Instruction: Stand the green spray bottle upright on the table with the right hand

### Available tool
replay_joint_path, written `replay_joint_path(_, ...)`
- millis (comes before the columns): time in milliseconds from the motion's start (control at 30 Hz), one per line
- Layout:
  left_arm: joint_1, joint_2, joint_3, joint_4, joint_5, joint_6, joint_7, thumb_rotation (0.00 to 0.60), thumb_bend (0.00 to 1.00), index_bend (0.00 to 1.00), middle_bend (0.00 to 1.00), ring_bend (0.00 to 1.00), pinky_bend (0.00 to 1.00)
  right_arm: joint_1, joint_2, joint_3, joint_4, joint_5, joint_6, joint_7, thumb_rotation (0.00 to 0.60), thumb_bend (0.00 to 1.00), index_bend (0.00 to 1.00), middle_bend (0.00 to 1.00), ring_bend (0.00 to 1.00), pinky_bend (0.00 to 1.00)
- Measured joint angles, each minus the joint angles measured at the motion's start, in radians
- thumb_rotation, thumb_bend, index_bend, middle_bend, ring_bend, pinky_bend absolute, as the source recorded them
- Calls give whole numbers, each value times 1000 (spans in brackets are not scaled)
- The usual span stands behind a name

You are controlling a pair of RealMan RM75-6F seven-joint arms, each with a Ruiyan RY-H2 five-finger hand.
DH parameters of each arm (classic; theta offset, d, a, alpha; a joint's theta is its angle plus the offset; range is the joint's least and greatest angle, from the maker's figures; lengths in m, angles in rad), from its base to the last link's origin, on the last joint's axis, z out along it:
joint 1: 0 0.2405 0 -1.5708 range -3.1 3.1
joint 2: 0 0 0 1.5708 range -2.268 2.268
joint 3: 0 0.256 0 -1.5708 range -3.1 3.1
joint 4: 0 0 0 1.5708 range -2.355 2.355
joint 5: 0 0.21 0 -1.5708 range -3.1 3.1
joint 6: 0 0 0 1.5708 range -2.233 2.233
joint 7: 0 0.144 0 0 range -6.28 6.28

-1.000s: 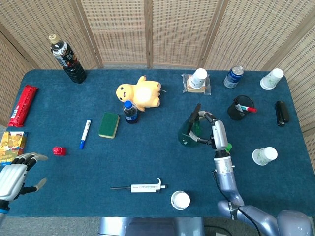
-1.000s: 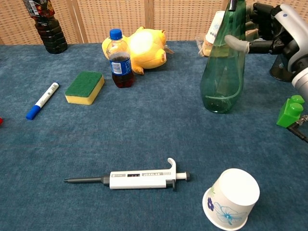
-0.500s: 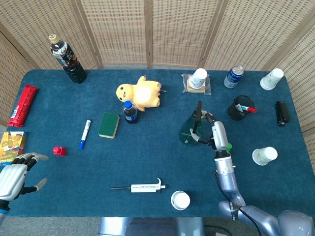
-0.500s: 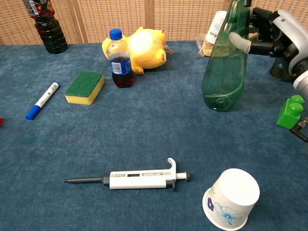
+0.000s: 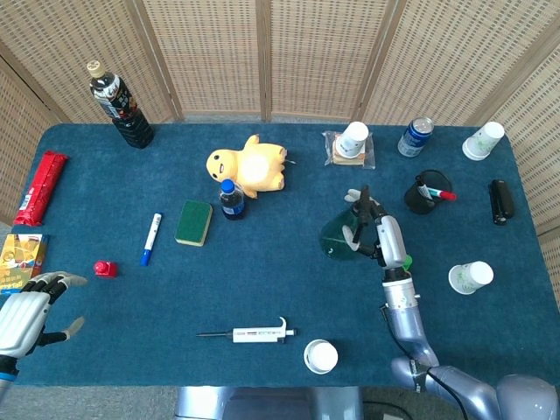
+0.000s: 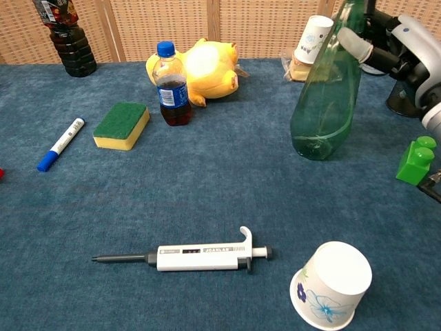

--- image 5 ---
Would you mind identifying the green and yellow sponge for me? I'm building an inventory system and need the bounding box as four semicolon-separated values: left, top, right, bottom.
174;199;214;248

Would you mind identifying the black mesh pen holder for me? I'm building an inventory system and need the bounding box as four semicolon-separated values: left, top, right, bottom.
403;169;452;215

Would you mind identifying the yellow printed carton box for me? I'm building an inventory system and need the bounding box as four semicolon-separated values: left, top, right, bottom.
0;233;49;295

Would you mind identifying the plastic wrapped bread slice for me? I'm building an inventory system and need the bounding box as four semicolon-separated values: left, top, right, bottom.
322;129;376;170

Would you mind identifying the green leaf paper cup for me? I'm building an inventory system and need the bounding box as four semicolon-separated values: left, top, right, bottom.
447;261;495;295
461;121;506;161

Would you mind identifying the white laboratory pipette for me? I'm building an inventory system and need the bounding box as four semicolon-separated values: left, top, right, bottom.
195;316;299;345

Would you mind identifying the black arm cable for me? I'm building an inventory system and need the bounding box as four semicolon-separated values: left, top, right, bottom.
379;304;466;420

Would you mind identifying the blue soda can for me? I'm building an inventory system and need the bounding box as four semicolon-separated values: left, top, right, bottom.
397;116;436;158

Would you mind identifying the red toy building block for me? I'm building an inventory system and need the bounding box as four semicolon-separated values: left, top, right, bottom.
93;260;120;278

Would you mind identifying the red snack package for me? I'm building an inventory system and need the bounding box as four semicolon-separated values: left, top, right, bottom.
12;150;71;228

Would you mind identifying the paper cup with blue emblem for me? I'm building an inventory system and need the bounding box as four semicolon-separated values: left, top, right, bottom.
339;121;370;159

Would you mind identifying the large dark tea bottle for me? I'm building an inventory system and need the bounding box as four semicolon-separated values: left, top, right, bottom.
86;60;155;151

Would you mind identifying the green transparent spray bottle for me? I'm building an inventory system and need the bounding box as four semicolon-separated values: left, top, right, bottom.
318;185;386;263

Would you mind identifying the green marker with red cap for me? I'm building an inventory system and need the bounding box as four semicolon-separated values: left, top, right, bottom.
424;185;458;202

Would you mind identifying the small cola bottle blue cap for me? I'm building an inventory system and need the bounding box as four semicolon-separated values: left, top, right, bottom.
219;178;246;221

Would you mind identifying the yellow plush toy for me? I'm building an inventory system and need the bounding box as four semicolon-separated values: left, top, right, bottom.
206;133;297;200

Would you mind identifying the black marker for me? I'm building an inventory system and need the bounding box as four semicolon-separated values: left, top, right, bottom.
415;178;437;207

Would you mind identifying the woven folding screen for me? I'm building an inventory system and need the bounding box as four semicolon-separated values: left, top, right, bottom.
0;0;560;272

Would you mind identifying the blue carpet table cover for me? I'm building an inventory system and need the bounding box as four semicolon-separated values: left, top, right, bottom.
2;122;560;389

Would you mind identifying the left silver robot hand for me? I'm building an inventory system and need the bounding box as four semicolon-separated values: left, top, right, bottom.
0;270;88;362

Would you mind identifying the lavender robot torso base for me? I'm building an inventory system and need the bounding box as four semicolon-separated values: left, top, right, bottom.
174;386;365;420

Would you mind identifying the blue flower paper cup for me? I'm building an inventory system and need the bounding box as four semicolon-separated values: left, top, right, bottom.
303;339;340;375

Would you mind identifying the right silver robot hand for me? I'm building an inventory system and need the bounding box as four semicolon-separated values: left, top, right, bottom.
344;188;410;281

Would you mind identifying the white marker with blue cap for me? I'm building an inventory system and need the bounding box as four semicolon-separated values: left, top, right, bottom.
139;213;163;267

